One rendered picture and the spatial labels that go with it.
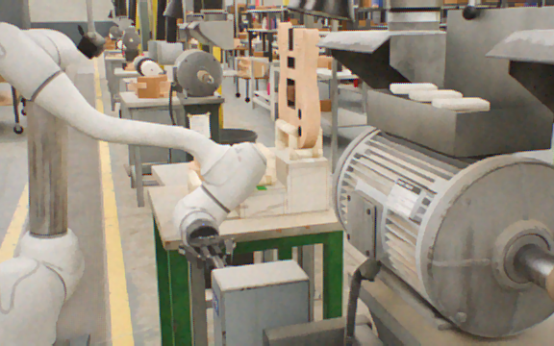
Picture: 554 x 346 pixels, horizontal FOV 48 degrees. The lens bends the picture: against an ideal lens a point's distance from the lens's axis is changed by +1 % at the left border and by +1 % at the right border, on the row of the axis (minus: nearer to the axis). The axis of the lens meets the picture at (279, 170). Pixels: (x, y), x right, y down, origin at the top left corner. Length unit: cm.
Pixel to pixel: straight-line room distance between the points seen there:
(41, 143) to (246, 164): 56
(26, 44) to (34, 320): 66
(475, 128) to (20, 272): 117
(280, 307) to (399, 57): 49
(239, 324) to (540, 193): 53
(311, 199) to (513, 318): 123
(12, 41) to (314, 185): 101
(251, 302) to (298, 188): 99
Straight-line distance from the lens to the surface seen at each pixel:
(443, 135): 87
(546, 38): 77
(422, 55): 117
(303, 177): 203
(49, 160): 175
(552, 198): 90
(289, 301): 110
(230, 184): 151
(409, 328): 95
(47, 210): 179
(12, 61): 156
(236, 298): 107
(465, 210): 83
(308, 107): 195
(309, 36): 194
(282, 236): 193
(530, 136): 92
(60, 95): 154
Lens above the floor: 156
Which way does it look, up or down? 14 degrees down
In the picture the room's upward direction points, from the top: 1 degrees counter-clockwise
